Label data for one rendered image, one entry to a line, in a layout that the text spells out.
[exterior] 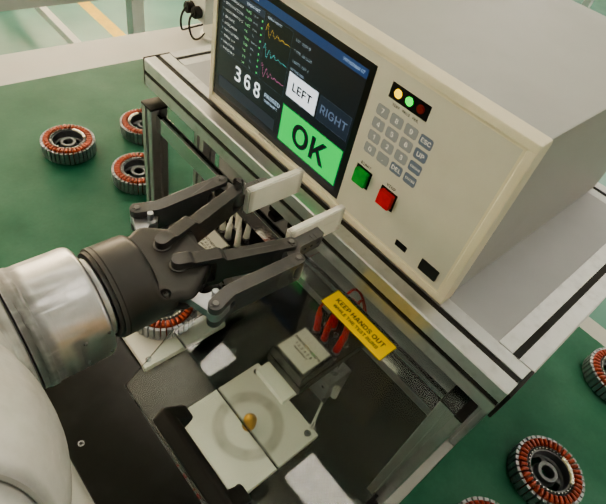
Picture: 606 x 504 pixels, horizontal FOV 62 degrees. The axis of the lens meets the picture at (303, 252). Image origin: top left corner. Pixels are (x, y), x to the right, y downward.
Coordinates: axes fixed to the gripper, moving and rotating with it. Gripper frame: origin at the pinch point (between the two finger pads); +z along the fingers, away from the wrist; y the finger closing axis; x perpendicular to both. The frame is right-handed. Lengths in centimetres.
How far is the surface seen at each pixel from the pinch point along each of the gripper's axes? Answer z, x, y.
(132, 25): 62, -62, -157
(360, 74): 9.6, 9.9, -4.4
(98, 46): 30, -44, -114
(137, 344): -9.9, -40.1, -17.3
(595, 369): 56, -40, 33
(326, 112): 9.6, 3.8, -7.3
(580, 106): 20.3, 13.5, 12.5
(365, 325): 4.4, -11.6, 10.1
